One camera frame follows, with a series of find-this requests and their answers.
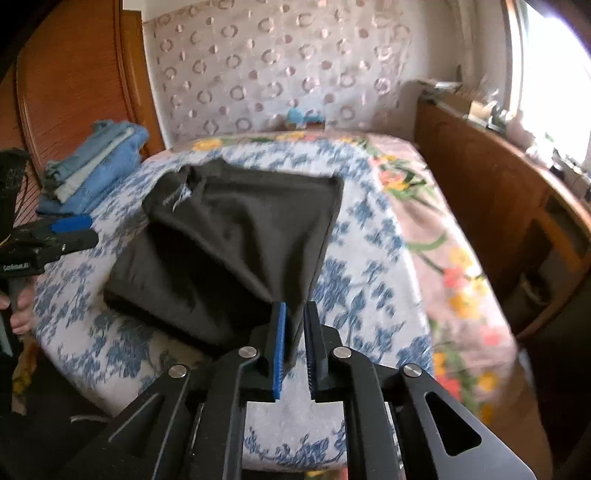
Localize wooden cabinet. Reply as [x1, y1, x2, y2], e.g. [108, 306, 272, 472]
[413, 95, 591, 342]

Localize blue floral bedspread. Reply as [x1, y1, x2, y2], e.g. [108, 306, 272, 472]
[30, 136, 435, 472]

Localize wooden wardrobe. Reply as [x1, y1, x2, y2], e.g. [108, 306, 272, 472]
[16, 0, 167, 171]

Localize cardboard box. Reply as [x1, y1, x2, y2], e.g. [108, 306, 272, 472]
[466, 99, 498, 120]

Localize dark cloth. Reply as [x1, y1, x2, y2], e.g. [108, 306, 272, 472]
[0, 351, 116, 480]

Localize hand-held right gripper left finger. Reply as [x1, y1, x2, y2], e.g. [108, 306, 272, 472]
[60, 301, 289, 480]

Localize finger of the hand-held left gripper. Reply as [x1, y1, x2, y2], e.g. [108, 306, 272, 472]
[51, 230, 100, 256]
[46, 215, 94, 234]

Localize colourful floral blanket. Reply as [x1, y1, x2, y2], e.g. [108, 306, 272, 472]
[191, 129, 519, 425]

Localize window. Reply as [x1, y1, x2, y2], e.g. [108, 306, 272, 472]
[505, 0, 591, 167]

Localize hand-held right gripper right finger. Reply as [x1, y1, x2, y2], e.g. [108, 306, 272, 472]
[302, 301, 539, 480]

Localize person's left hand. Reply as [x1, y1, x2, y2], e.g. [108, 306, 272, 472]
[0, 294, 34, 334]

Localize circle patterned curtain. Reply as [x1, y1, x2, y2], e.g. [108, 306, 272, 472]
[141, 0, 462, 148]

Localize folded light blue jeans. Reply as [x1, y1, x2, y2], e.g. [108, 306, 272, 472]
[45, 120, 149, 185]

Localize blue packet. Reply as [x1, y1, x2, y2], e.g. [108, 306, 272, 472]
[284, 108, 327, 131]

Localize pile of papers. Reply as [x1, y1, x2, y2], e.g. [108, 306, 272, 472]
[414, 79, 463, 97]

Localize folded blue denim jeans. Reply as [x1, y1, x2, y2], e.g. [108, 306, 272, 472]
[36, 138, 145, 217]

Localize black pants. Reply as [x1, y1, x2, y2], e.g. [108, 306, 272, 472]
[102, 159, 346, 370]

